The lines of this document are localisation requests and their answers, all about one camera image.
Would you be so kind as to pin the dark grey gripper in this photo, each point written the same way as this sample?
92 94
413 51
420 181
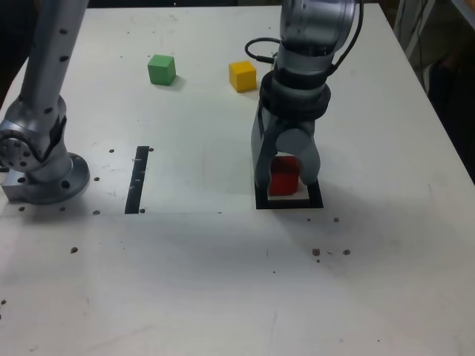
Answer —
297 122

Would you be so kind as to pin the red cube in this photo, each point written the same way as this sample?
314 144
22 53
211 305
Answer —
284 181

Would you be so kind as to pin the yellow cube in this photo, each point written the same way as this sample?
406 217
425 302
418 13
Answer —
243 76

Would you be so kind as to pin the green cube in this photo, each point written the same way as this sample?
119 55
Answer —
161 70

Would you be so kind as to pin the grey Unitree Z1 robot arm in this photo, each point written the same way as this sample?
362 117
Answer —
41 74

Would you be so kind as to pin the black tape square outline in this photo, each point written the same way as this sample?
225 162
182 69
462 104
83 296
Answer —
289 204

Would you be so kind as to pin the black tape strip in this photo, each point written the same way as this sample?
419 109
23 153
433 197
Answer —
135 185

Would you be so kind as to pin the white metal frame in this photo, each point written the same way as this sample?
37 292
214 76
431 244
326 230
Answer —
408 26

